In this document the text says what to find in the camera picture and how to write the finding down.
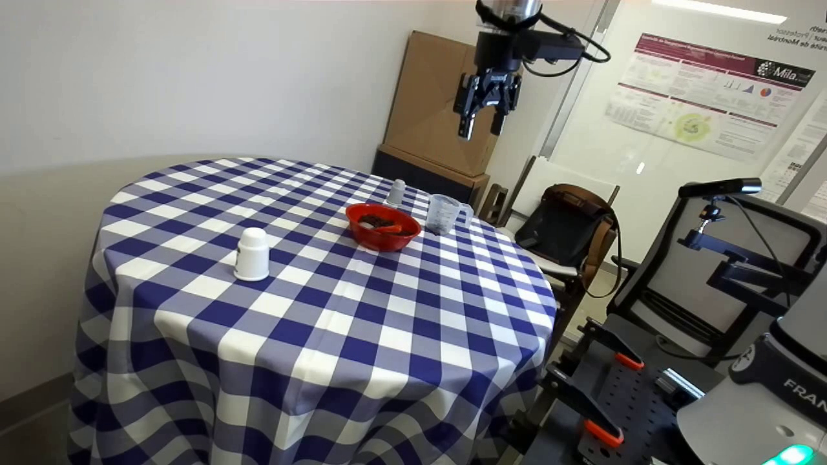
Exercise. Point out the small clear shaker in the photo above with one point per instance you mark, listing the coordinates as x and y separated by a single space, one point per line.
395 194

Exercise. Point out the black camera on stand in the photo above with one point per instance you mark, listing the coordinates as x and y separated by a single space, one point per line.
720 186

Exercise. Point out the white research poster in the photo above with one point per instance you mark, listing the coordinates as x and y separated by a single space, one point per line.
707 93

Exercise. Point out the small white cup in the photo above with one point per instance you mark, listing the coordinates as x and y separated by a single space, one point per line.
251 256

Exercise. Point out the dark low cabinet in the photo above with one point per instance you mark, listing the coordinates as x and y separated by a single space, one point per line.
430 177

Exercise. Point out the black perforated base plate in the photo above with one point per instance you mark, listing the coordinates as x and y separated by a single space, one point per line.
636 404

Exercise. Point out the red plastic bowl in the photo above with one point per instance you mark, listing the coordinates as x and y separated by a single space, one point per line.
377 242

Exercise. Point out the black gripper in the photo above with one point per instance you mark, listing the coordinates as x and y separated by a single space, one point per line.
496 56

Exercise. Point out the blue white checkered tablecloth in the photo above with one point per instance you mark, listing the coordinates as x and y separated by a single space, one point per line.
301 344

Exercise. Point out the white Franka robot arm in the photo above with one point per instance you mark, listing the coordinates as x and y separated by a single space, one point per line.
508 12

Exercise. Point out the black mesh office chair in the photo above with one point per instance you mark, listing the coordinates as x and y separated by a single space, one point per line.
689 275

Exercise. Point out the brown backed chair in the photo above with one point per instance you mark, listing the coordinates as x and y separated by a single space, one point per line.
565 234

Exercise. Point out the cardboard box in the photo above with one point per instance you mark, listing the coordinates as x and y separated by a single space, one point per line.
423 105

